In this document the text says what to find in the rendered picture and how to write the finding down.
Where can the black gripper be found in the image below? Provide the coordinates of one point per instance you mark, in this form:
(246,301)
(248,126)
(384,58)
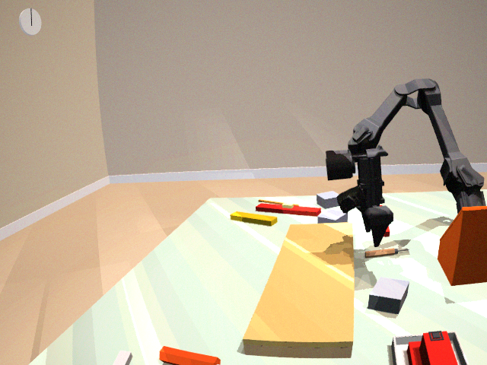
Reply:
(376,218)

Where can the yellow flat bar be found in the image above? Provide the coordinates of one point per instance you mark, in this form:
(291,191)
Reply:
(253,218)

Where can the brown wooden-handled awl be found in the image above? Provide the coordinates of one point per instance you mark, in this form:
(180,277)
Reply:
(383,252)

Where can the tan wooden floor panel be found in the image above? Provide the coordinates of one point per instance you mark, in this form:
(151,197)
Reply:
(307,306)

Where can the orange rectangular bar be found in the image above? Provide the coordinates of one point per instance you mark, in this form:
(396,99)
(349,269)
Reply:
(178,357)

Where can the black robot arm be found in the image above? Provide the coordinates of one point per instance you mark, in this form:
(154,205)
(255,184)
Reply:
(459,177)

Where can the white shallow tray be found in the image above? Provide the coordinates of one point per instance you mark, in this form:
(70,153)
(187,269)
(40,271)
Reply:
(400,344)

